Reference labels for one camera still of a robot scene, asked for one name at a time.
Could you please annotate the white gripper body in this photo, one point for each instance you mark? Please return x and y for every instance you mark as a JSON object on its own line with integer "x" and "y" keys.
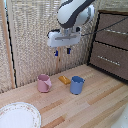
{"x": 63, "y": 38}

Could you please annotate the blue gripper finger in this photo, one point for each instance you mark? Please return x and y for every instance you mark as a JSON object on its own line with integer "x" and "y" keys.
{"x": 56, "y": 52}
{"x": 68, "y": 50}

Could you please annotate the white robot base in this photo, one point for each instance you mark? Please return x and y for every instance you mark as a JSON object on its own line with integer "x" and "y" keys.
{"x": 121, "y": 120}

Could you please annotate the white grey Franka robot arm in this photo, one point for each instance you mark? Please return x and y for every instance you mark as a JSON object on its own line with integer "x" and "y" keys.
{"x": 71, "y": 13}

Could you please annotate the dark brown drawer cabinet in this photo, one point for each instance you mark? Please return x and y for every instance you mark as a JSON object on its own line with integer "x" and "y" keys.
{"x": 113, "y": 12}

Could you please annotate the yellow wooden block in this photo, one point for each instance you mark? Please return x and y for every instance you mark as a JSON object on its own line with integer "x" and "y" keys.
{"x": 64, "y": 80}

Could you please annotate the woven bamboo screen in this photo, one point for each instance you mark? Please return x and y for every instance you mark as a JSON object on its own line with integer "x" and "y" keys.
{"x": 31, "y": 36}

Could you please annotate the pink mug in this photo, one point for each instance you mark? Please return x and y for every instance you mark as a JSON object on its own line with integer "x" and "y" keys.
{"x": 43, "y": 83}

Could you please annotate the blue mug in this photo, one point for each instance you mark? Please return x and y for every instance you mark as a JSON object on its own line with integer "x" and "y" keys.
{"x": 76, "y": 86}

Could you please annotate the white patterned plate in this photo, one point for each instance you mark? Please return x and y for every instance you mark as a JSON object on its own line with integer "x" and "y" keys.
{"x": 18, "y": 116}

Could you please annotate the thin wooden post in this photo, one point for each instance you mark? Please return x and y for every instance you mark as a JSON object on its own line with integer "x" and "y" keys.
{"x": 58, "y": 65}

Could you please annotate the wide wooden post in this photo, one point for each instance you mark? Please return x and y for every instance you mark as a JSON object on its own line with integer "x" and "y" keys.
{"x": 8, "y": 50}

